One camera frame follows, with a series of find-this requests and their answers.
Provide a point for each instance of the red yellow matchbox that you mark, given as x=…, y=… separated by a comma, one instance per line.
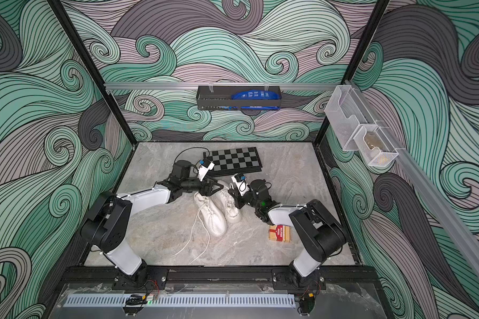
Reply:
x=279, y=233

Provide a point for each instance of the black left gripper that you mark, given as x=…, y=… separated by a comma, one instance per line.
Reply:
x=208, y=192

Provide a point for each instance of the black corner frame post left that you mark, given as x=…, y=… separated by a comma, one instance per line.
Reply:
x=72, y=34

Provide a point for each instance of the white slotted cable duct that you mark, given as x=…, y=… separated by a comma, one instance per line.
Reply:
x=186, y=300

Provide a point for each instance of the blue oval object in tray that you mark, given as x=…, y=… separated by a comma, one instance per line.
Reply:
x=256, y=95

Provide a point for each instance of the black corner frame post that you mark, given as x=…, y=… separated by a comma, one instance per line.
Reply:
x=72, y=34
x=364, y=18

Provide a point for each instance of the black corner frame post right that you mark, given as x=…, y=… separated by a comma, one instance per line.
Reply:
x=364, y=18

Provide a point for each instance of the clear plastic bin small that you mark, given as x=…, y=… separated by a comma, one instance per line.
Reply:
x=374, y=147

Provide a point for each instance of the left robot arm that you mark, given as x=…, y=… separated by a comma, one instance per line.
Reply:
x=106, y=222

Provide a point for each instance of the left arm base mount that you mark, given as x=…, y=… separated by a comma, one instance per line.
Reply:
x=150, y=277

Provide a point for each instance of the clear plastic bin large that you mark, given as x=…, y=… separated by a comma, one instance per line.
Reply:
x=347, y=112

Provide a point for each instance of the black wall tray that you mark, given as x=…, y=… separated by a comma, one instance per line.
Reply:
x=220, y=99

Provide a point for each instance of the aluminium rail back wall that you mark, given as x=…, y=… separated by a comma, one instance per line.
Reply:
x=180, y=86

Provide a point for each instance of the white knit shoe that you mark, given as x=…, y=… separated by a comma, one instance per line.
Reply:
x=211, y=216
x=227, y=203

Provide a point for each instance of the black grey chessboard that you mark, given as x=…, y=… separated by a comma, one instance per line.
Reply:
x=234, y=161

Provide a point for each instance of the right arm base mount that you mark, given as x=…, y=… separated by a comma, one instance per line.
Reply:
x=287, y=278

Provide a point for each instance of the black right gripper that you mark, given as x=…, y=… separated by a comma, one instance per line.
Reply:
x=241, y=202

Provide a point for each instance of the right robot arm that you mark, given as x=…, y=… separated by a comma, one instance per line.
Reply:
x=319, y=232

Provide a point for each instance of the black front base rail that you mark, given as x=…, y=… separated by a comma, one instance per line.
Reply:
x=231, y=274

